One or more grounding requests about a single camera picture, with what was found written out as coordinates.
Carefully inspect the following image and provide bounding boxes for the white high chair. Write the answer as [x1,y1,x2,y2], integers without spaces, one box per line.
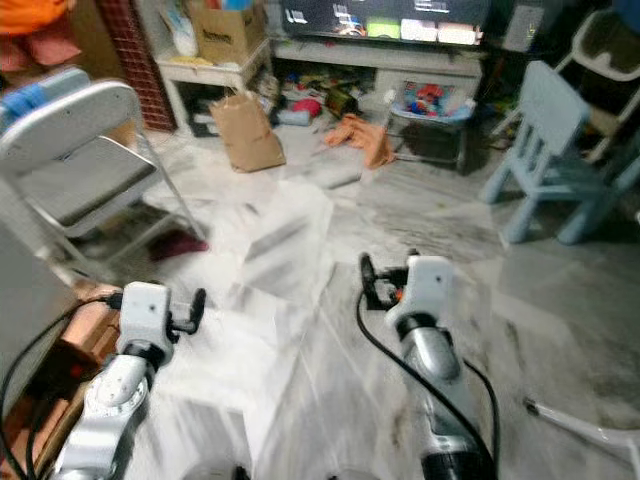
[493,8,640,141]

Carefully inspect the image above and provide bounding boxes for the red brick column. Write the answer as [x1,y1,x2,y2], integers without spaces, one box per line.
[99,0,177,133]

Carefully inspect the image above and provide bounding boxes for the white plastic bag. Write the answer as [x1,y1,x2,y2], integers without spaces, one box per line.
[163,3,203,58]

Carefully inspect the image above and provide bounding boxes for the orange and pink clothes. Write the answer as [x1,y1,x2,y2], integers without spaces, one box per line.
[0,0,83,71]

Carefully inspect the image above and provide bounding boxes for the white pole with black tip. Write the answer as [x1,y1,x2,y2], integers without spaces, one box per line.
[523,397,640,448]

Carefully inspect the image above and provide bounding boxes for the orange cloth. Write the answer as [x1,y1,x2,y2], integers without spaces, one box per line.
[321,112,398,171]

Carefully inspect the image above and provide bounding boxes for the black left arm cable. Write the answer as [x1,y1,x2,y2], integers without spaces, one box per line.
[32,385,91,480]
[0,292,123,480]

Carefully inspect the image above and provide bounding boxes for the maroon cloth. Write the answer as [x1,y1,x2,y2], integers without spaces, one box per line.
[149,229,211,263]

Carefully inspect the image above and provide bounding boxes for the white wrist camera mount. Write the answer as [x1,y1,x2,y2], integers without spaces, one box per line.
[117,282,172,347]
[404,254,457,320]

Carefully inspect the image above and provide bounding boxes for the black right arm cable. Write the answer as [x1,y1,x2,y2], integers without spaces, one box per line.
[355,295,496,471]
[460,360,501,461]

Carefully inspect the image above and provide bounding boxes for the brown paper bag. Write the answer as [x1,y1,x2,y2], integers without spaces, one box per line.
[207,91,287,174]

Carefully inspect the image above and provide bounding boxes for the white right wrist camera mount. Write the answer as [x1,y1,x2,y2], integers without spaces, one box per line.
[404,254,457,320]

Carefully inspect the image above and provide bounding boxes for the brown cardboard box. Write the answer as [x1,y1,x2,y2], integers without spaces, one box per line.
[189,0,267,65]

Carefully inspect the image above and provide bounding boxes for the grey speaker box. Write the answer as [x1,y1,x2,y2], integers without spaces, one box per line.
[499,4,548,53]

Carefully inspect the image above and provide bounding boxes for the white low shelf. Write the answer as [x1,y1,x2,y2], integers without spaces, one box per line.
[153,40,273,134]

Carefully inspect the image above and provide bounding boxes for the black flat television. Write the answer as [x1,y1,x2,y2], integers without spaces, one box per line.
[277,0,493,48]

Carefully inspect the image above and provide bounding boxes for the grey fridge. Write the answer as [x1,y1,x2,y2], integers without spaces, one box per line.
[0,180,66,431]

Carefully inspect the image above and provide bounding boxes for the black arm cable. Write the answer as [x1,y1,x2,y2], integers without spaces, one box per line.
[32,385,91,480]
[355,295,496,471]
[460,360,501,461]
[0,292,123,480]

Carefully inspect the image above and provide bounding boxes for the baby seat with toys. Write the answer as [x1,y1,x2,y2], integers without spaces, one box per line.
[384,79,478,175]

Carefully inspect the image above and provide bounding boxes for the blue child chair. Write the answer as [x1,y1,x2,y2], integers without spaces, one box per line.
[479,59,640,248]

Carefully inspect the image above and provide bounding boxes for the blue cloth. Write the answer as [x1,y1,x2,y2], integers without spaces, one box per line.
[5,83,61,123]

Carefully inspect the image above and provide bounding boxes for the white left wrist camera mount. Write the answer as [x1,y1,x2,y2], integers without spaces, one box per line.
[117,282,172,347]

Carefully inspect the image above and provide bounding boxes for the grey television stand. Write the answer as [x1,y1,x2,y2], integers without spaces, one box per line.
[268,38,486,106]

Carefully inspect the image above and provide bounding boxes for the grey metal folding chair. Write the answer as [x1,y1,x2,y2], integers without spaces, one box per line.
[0,80,208,276]
[0,67,92,126]

